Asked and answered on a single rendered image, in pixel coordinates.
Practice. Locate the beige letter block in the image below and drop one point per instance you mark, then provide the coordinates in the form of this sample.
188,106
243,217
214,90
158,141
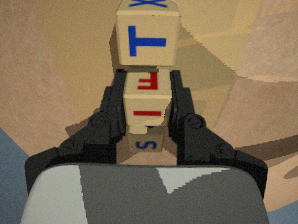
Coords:
146,138
147,32
147,97

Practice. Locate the tan mat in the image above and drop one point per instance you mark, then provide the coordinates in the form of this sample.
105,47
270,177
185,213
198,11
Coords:
212,38

